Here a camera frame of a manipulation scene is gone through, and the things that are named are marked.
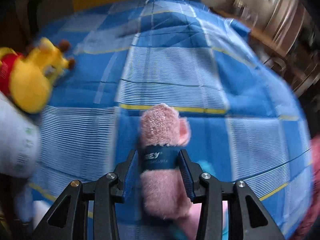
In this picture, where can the white protein powder can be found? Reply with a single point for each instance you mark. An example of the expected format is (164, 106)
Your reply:
(19, 141)

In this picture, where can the pink towel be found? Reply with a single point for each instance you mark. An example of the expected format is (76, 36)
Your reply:
(163, 133)

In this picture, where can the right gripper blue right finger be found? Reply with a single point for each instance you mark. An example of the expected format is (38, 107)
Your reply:
(191, 173)

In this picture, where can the blue plaid bed cover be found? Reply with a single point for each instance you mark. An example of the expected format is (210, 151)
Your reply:
(245, 120)

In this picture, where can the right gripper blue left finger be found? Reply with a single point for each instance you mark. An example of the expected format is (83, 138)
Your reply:
(127, 172)

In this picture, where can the teal plush bear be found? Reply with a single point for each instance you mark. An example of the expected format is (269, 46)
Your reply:
(187, 226)

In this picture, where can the wooden desk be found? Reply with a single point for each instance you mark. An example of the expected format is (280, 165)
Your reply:
(255, 34)

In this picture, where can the pink curtain right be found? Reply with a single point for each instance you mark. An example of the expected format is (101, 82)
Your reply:
(285, 23)

